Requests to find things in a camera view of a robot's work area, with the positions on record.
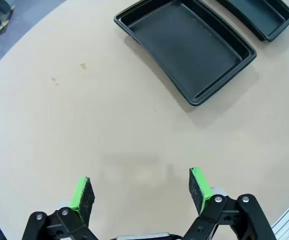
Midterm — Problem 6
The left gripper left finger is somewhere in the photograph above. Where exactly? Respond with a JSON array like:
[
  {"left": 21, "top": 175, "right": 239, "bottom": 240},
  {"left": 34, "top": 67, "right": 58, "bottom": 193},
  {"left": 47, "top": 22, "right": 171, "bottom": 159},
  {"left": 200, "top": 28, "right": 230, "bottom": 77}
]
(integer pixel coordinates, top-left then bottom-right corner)
[{"left": 21, "top": 176, "right": 98, "bottom": 240}]

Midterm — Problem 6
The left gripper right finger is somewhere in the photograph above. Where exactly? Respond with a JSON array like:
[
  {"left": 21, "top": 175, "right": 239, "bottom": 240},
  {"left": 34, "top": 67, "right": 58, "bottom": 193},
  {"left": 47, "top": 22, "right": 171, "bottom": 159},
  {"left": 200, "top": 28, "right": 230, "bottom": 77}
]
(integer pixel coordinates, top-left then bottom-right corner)
[{"left": 183, "top": 166, "right": 278, "bottom": 240}]

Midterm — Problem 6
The black ESD tray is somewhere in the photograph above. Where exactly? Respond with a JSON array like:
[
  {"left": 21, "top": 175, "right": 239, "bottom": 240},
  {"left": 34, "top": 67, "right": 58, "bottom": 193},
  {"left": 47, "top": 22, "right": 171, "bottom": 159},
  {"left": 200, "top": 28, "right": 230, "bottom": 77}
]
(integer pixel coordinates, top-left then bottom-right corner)
[
  {"left": 113, "top": 0, "right": 257, "bottom": 108},
  {"left": 215, "top": 0, "right": 289, "bottom": 43}
]

